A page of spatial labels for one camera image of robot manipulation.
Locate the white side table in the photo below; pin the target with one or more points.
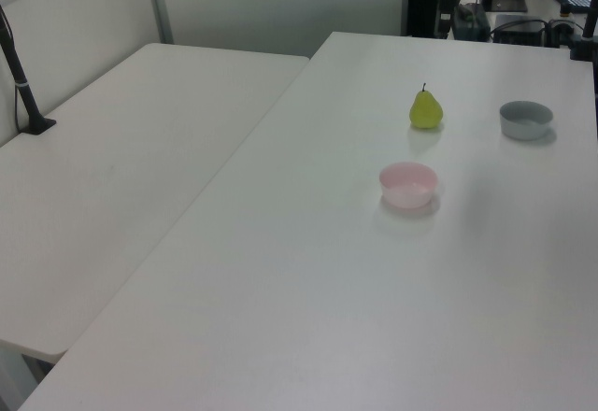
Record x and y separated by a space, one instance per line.
117 173

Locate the green and black device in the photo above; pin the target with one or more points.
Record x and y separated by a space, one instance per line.
472 21

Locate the black equipment box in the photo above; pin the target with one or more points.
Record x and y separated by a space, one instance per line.
518 30

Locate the yellow-green pear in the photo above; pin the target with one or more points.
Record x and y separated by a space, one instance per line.
426 113

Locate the grey partition frame post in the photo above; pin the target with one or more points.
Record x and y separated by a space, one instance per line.
160 4

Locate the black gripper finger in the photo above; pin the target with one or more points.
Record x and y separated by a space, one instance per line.
445 28

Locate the pink plastic bowl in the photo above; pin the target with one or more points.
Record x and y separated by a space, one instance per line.
407 190

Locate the grey plastic bowl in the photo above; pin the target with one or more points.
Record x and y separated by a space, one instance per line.
525 123

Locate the black clamp pole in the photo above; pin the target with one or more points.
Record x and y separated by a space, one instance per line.
584 42

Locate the black cabinet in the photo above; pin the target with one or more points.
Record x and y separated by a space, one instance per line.
420 0

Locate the black camera pole with base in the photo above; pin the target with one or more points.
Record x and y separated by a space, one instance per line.
24 93

